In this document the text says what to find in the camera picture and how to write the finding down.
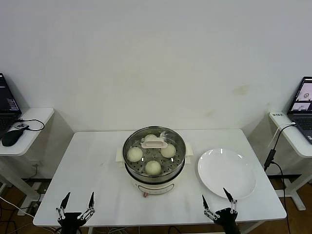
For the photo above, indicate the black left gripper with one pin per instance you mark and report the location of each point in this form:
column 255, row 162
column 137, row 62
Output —
column 70, row 221

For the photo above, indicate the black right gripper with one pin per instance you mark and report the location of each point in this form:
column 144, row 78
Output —
column 229, row 217

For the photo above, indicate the white steamed baozi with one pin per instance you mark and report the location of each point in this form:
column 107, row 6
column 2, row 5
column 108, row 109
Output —
column 169, row 152
column 153, row 168
column 134, row 155
column 150, row 137

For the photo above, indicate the steel steamer pot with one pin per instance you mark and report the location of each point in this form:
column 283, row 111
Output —
column 156, row 189

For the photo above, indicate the perforated stainless steamer basket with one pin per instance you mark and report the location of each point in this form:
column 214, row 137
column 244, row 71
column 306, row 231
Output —
column 153, row 178

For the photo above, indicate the white round plate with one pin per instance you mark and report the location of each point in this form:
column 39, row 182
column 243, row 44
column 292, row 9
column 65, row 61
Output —
column 224, row 175

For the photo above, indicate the black computer mouse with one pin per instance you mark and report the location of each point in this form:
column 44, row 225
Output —
column 12, row 138

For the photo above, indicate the small black usb hub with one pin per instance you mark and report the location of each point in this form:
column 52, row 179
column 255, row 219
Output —
column 22, row 126

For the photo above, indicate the white side desk rounded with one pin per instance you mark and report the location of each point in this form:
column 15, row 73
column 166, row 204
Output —
column 36, row 117

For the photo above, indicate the white side desk labelled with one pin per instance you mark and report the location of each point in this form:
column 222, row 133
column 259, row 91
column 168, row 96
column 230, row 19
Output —
column 292, row 139

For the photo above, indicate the black laptop dark screen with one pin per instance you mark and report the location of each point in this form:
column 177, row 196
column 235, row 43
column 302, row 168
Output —
column 7, row 102

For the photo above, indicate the grey laptop image windows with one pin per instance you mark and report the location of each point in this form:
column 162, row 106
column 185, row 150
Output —
column 302, row 97

